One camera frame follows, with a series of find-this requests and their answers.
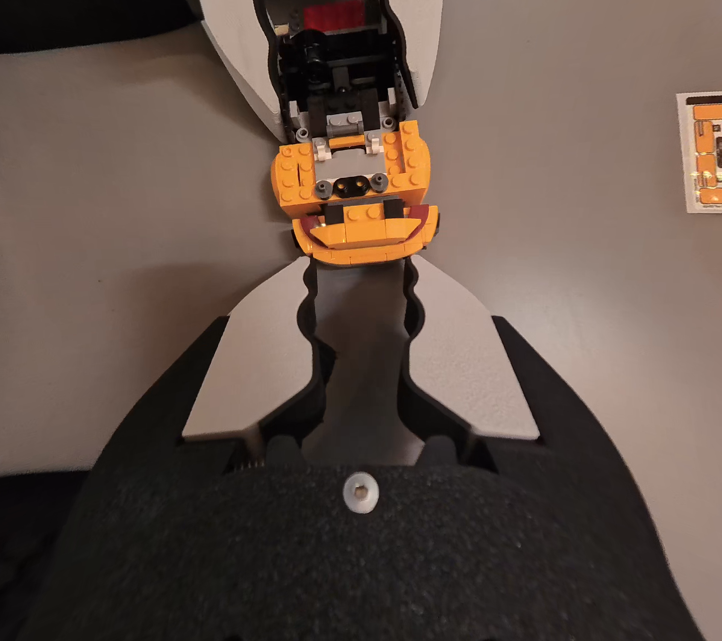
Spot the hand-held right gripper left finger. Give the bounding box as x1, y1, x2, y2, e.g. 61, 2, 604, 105
180, 256, 335, 464

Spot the orange sticker sheet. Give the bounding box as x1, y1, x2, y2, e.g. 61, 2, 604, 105
676, 91, 722, 214

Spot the orange black lego car chassis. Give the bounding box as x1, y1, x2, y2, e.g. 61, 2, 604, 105
270, 0, 433, 220

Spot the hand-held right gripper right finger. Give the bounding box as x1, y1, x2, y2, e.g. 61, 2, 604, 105
396, 256, 541, 464

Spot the orange black lego assembly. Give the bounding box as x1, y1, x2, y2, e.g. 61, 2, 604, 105
290, 200, 441, 265

